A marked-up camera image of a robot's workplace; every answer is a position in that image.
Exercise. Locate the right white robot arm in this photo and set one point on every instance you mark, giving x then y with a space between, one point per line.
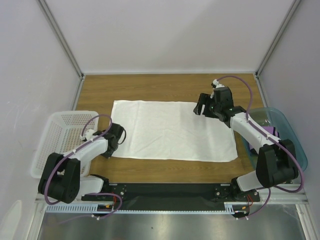
276 158

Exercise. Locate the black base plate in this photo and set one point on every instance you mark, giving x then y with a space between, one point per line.
178 196

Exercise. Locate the white plastic laundry basket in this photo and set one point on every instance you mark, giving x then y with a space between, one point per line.
62 133

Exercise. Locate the aluminium frame rail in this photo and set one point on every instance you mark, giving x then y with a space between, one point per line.
91 200

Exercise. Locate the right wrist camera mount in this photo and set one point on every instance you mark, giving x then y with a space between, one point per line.
216 84

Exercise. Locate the purple towel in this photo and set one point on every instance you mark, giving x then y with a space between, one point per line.
271 131

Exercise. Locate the clear blue plastic tray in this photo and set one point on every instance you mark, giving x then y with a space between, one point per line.
272 117

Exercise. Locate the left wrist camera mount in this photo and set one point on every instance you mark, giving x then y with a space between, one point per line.
87 135

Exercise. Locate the white towel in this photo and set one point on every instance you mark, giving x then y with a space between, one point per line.
157 130

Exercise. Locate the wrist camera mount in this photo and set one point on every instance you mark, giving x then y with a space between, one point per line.
87 135
216 84

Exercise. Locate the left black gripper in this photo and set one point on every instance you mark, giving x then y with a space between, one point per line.
108 154

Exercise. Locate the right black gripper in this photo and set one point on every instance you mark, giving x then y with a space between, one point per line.
206 105

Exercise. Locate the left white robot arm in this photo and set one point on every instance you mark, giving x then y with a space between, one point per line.
61 177

